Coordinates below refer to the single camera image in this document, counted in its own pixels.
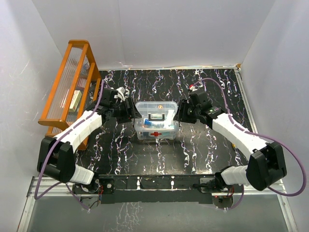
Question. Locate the white paper leaflet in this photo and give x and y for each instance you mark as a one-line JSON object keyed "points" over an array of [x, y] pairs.
{"points": [[170, 116]]}

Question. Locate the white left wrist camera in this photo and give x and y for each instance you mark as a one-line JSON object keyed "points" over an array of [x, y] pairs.
{"points": [[121, 93]]}

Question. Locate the clear box lid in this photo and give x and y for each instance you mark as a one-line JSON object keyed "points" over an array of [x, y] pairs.
{"points": [[150, 111]]}

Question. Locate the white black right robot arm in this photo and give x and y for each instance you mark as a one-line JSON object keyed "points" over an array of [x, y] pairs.
{"points": [[266, 163]]}

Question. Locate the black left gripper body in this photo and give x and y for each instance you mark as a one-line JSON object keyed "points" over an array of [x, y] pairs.
{"points": [[120, 111]]}

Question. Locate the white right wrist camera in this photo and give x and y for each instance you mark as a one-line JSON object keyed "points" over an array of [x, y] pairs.
{"points": [[192, 88]]}

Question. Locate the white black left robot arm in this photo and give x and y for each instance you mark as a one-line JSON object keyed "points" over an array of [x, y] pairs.
{"points": [[56, 156]]}

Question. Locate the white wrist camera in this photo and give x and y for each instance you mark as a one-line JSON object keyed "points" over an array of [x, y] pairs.
{"points": [[121, 93], [192, 88]]}

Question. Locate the cream box on rack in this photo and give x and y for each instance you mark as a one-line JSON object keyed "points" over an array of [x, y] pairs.
{"points": [[75, 101]]}

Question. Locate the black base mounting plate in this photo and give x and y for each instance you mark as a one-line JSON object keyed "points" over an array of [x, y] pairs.
{"points": [[196, 188]]}

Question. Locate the orange wooden rack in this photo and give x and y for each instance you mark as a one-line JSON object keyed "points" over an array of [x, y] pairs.
{"points": [[78, 71]]}

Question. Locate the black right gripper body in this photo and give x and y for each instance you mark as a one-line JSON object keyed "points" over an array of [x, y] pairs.
{"points": [[192, 111]]}

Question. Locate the clear medicine kit box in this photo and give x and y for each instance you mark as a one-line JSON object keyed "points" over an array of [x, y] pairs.
{"points": [[153, 134]]}

